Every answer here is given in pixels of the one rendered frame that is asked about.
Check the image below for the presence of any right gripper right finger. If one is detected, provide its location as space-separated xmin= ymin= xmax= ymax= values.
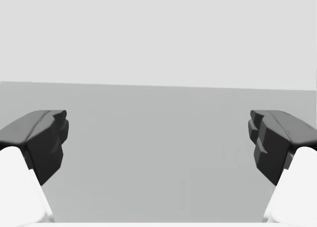
xmin=248 ymin=110 xmax=317 ymax=224

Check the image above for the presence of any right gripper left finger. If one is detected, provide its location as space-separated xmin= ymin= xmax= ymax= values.
xmin=0 ymin=110 xmax=69 ymax=224

